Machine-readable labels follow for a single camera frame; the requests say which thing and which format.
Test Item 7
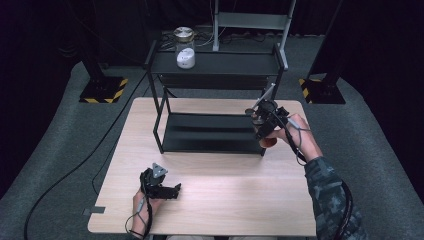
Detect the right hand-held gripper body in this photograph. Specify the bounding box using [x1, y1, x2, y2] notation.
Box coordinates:
[255, 82, 290, 133]

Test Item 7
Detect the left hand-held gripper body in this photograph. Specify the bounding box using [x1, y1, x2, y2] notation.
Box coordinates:
[139, 162, 169, 200]

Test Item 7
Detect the black metal shelf rack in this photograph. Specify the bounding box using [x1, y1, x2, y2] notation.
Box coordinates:
[144, 39, 290, 157]

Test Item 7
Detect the clear jar with silver lid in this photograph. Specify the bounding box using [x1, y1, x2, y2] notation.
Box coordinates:
[172, 26, 197, 70]

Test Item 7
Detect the person's left hand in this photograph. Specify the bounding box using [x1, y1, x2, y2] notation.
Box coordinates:
[131, 189, 163, 233]

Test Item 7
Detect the person's right hand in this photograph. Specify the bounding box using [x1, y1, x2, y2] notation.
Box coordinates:
[266, 113, 324, 165]

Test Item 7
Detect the black stand with striped base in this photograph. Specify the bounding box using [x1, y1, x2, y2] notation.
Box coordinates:
[297, 0, 348, 105]
[78, 46, 130, 105]

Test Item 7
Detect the grey metal stand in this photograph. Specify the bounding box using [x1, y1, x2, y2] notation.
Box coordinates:
[211, 0, 298, 71]

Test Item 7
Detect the left hand-held gripper cable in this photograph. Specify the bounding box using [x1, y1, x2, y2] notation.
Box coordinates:
[124, 194, 155, 240]

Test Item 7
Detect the hand-held gripper cable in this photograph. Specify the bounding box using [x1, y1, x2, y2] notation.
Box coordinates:
[124, 194, 155, 240]
[271, 109, 355, 240]

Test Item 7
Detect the right hand-held gripper cable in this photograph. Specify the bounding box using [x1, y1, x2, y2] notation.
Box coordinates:
[271, 109, 355, 240]

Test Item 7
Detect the grey table edge bracket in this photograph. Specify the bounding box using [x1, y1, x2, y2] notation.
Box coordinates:
[82, 206, 107, 216]

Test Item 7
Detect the long black floor cable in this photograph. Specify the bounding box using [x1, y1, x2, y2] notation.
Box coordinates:
[24, 71, 150, 240]

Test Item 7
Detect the bundle of floor cables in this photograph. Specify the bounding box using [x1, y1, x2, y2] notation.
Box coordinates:
[159, 29, 215, 52]

